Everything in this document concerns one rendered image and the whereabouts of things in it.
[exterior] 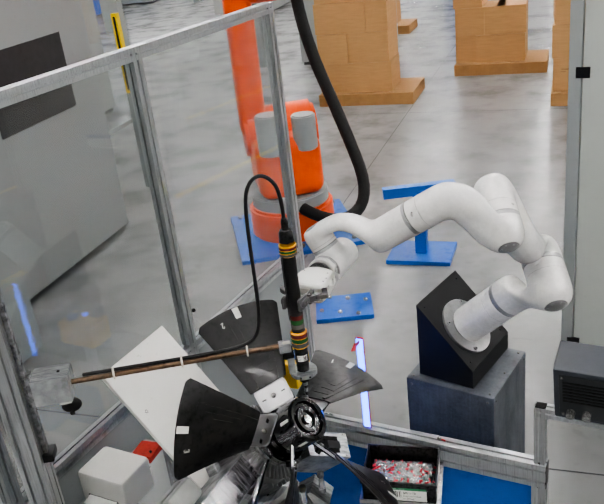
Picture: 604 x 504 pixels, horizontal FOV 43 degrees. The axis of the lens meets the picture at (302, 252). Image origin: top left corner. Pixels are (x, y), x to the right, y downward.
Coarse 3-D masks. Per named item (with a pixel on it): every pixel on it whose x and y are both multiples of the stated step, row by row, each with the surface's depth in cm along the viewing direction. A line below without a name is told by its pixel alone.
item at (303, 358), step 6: (282, 222) 183; (282, 228) 183; (288, 228) 184; (282, 234) 183; (288, 234) 183; (282, 240) 184; (288, 240) 184; (306, 348) 197; (300, 354) 196; (306, 354) 197; (300, 360) 197; (306, 360) 198; (300, 366) 198; (306, 366) 198
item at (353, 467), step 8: (328, 448) 204; (336, 456) 197; (344, 464) 196; (352, 464) 203; (352, 472) 196; (360, 472) 200; (368, 472) 209; (376, 472) 214; (360, 480) 195; (368, 480) 200; (376, 480) 206; (384, 480) 212; (368, 488) 195; (376, 488) 199; (384, 488) 205; (376, 496) 195; (384, 496) 199; (392, 496) 204
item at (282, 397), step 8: (272, 384) 200; (280, 384) 200; (256, 392) 200; (264, 392) 200; (272, 392) 200; (280, 392) 199; (288, 392) 199; (272, 400) 199; (280, 400) 199; (288, 400) 198; (264, 408) 199; (272, 408) 198
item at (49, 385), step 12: (36, 372) 191; (48, 372) 191; (60, 372) 190; (72, 372) 195; (36, 384) 187; (48, 384) 188; (60, 384) 188; (72, 384) 193; (36, 396) 189; (48, 396) 189; (60, 396) 190; (72, 396) 191
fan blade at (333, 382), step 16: (320, 352) 228; (320, 368) 221; (336, 368) 221; (352, 368) 223; (320, 384) 213; (336, 384) 213; (352, 384) 215; (368, 384) 218; (320, 400) 206; (336, 400) 207
